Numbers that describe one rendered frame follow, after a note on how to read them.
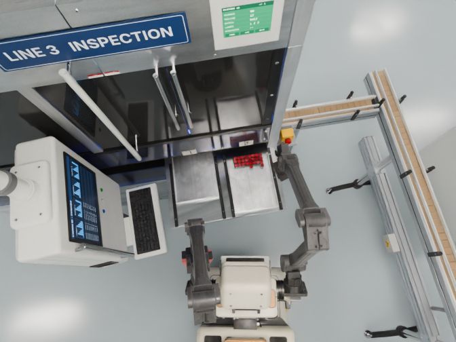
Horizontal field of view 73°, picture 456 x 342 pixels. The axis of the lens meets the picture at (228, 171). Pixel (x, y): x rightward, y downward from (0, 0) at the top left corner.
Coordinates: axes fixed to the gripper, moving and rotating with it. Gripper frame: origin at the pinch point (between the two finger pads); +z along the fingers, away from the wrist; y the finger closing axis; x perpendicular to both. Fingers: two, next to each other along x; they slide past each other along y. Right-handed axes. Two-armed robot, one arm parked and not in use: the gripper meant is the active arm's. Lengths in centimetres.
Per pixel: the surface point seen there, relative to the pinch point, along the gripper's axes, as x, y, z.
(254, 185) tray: 11.4, 4.8, 25.5
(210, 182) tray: 35.4, 17.4, 25.7
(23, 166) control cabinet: 102, 34, -45
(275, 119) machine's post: -7.4, 25.3, -11.4
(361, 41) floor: -168, 122, 122
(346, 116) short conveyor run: -59, 22, 22
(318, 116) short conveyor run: -44, 30, 23
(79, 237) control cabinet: 96, 3, -28
